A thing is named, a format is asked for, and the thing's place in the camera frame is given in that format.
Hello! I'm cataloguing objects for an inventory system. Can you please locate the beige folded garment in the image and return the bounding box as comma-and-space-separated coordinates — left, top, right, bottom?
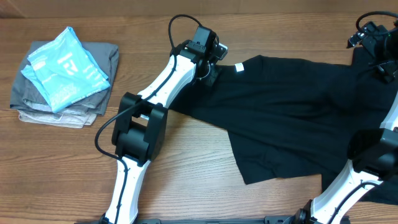
18, 110, 97, 129

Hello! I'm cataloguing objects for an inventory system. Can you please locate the black t-shirt with label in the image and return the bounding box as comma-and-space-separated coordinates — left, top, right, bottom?
171, 48, 397, 187

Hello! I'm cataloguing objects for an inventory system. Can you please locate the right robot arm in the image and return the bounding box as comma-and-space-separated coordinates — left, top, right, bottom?
285, 21, 397, 224

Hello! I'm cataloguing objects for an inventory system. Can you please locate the light blue folded shirt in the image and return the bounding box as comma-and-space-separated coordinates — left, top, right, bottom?
21, 27, 110, 113

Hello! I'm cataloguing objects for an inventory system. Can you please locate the grey folded garment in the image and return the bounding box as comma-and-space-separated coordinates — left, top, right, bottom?
10, 42, 119, 115

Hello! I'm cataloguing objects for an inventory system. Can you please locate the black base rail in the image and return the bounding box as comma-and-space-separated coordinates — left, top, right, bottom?
132, 215, 294, 224

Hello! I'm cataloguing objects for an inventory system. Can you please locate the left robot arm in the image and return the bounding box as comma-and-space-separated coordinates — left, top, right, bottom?
99, 40, 228, 223

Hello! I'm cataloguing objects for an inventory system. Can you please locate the black clothes pile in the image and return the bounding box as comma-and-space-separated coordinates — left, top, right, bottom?
320, 172, 398, 206

